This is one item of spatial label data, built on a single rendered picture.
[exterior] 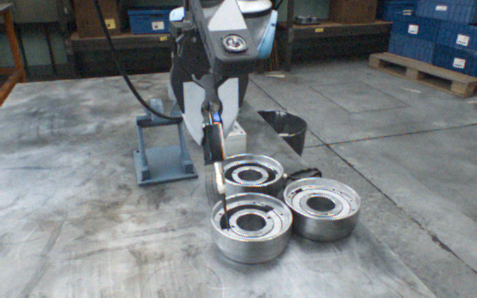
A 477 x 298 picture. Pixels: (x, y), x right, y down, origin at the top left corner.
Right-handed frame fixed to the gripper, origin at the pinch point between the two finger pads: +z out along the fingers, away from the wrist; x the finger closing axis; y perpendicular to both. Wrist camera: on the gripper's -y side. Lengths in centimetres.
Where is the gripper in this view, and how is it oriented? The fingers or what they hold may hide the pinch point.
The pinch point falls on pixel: (211, 136)
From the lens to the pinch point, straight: 51.8
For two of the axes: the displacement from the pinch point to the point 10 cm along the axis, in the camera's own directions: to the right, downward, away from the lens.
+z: 0.0, 9.0, 4.4
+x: -9.6, 1.3, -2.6
